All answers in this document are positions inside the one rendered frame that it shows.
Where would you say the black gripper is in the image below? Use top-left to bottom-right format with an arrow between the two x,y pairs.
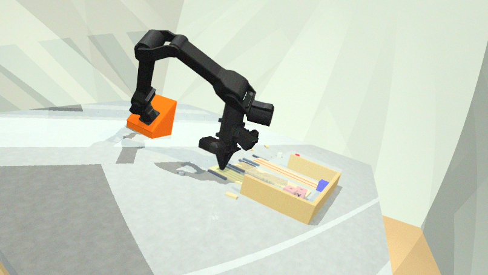
198,115 -> 243,170

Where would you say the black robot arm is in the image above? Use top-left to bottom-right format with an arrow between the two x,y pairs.
129,29 -> 274,151

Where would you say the small yellow flat block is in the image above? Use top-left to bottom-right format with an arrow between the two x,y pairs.
225,192 -> 238,199

